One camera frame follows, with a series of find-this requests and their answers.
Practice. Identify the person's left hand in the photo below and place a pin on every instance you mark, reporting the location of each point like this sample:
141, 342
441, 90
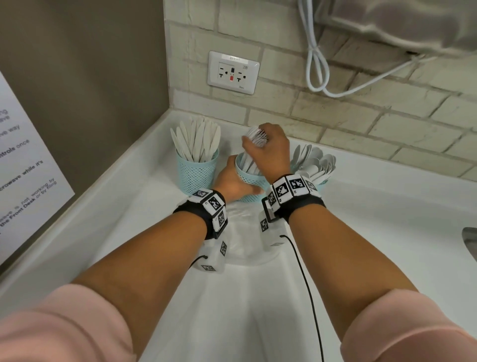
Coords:
231, 186

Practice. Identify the person's right hand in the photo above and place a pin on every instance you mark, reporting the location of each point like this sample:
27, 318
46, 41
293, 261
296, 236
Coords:
272, 153

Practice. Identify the bunch of white plastic forks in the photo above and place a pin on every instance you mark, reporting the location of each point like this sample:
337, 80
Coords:
257, 135

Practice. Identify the clear plastic bag of cutlery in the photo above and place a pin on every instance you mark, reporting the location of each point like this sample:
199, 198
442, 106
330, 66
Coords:
246, 238

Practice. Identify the bunch of white plastic knives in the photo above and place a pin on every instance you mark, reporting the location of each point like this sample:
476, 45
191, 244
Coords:
195, 140

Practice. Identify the person's right forearm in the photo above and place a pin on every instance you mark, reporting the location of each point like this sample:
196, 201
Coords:
343, 261

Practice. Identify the person's left forearm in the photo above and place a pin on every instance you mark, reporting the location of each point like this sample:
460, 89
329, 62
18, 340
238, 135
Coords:
149, 268

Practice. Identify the person's pink left sleeve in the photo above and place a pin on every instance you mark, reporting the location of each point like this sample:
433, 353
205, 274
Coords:
56, 328

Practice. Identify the person's pink sleeve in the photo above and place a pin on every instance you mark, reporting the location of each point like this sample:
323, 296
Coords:
56, 328
410, 332

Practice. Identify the person's pink right sleeve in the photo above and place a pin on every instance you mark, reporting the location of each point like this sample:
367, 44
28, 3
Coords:
410, 332

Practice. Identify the black left wrist band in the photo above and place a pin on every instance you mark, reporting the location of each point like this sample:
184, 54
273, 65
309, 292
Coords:
190, 212

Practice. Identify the black wrist band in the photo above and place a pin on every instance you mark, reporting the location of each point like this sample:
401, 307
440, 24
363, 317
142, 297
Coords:
190, 212
302, 207

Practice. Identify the black right wrist band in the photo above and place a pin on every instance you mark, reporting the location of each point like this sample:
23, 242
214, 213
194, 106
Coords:
302, 207

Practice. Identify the white printed notice poster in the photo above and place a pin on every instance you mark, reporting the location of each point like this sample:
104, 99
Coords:
26, 168

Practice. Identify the dark sink basin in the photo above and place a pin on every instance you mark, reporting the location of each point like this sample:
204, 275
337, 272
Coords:
471, 242

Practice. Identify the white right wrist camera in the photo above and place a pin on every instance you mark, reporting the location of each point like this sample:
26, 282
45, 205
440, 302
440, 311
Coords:
272, 238

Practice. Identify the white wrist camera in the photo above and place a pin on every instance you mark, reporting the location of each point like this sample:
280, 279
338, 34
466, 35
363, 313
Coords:
272, 238
216, 261

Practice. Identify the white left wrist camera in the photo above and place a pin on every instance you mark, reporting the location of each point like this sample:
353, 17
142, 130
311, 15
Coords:
216, 261

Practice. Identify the white wall power outlet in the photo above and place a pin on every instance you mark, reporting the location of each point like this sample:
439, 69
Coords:
233, 72

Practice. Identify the grey wall-mounted appliance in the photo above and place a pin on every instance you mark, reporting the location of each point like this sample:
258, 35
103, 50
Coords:
402, 22

